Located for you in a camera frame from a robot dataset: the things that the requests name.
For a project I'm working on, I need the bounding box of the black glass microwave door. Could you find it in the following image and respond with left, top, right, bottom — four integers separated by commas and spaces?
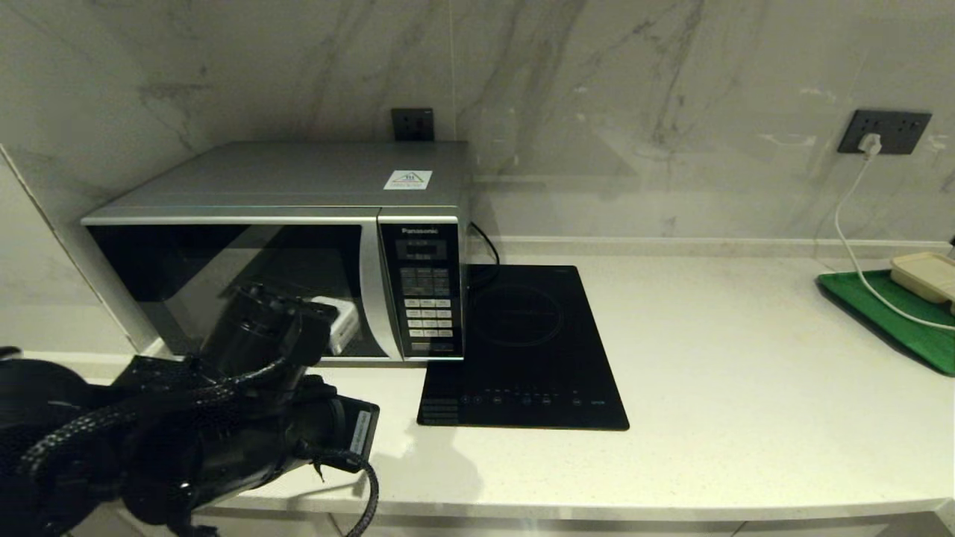
86, 222, 396, 362

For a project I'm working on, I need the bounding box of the silver Panasonic microwave oven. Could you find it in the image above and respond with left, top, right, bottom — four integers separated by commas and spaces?
81, 140, 472, 364

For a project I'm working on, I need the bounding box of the beige cabinet door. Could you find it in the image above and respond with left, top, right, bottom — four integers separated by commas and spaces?
735, 513, 955, 537
332, 515, 736, 537
190, 511, 336, 537

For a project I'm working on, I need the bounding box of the black induction cooktop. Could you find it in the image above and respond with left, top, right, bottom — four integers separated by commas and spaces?
416, 264, 630, 432

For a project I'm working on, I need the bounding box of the green tray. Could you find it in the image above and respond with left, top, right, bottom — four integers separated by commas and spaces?
815, 268, 955, 376

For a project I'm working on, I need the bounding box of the beige lidded container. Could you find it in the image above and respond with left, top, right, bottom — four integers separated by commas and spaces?
890, 251, 955, 304

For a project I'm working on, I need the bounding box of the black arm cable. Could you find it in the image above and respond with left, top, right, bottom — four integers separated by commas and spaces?
15, 358, 381, 537

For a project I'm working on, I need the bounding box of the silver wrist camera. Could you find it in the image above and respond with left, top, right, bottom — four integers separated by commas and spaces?
310, 296, 360, 355

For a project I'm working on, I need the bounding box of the black power cord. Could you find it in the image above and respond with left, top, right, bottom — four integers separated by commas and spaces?
469, 222, 502, 288

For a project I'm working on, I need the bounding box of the small black wall socket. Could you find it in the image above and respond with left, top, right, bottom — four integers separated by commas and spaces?
390, 107, 435, 142

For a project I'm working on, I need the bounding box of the white power cable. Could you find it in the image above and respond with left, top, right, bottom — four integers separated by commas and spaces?
833, 149, 955, 331

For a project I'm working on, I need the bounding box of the wide black wall socket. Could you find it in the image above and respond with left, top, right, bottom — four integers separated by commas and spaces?
837, 109, 933, 156

